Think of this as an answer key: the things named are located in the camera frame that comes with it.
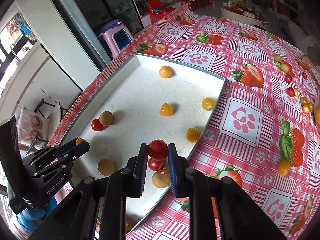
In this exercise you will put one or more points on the yellow fruit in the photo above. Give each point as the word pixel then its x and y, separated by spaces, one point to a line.
pixel 208 104

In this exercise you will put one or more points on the red cherry tomato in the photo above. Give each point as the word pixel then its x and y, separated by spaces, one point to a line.
pixel 97 126
pixel 157 150
pixel 290 92

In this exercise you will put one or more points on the orange kumquat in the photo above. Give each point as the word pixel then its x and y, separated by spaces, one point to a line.
pixel 166 110

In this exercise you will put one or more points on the white shallow tray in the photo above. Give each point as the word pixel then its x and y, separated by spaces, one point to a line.
pixel 134 94

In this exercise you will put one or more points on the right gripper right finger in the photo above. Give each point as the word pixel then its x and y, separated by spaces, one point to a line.
pixel 176 167

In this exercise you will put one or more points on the pink strawberry tablecloth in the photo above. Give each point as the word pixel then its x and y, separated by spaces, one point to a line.
pixel 263 138

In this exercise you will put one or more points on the pink plastic stool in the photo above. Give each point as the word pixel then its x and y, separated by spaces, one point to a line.
pixel 116 36

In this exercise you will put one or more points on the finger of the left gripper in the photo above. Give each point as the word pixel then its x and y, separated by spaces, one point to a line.
pixel 71 151

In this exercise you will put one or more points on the red plastic chair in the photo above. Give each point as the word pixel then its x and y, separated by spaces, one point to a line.
pixel 157 10

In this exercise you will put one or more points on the round coffee table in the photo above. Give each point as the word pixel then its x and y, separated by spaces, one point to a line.
pixel 245 12

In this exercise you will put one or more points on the tan longan fruit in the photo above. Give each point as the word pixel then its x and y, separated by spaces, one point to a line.
pixel 284 68
pixel 106 118
pixel 106 167
pixel 277 58

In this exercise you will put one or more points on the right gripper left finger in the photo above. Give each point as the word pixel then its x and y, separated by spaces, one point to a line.
pixel 139 172

